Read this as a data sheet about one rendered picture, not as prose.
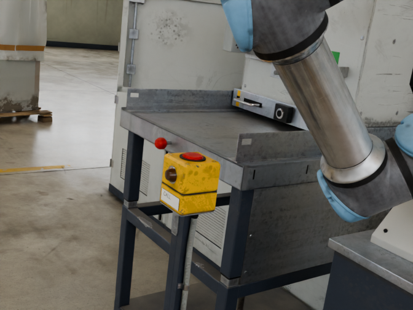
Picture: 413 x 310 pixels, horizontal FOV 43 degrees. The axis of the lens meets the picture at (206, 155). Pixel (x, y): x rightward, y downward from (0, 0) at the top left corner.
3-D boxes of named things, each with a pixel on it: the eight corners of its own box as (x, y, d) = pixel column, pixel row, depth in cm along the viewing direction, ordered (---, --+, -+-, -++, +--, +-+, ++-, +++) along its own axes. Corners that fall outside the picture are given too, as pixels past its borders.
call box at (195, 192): (179, 218, 96) (185, 164, 93) (158, 202, 102) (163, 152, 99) (215, 212, 101) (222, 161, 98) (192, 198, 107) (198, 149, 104)
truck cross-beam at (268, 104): (352, 146, 142) (356, 124, 141) (231, 104, 184) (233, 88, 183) (364, 145, 145) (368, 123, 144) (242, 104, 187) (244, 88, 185)
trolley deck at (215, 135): (240, 190, 118) (244, 165, 116) (119, 125, 166) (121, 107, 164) (417, 170, 157) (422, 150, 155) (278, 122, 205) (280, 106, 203)
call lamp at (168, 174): (169, 187, 96) (171, 169, 95) (160, 181, 98) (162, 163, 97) (176, 186, 96) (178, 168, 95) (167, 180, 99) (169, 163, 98)
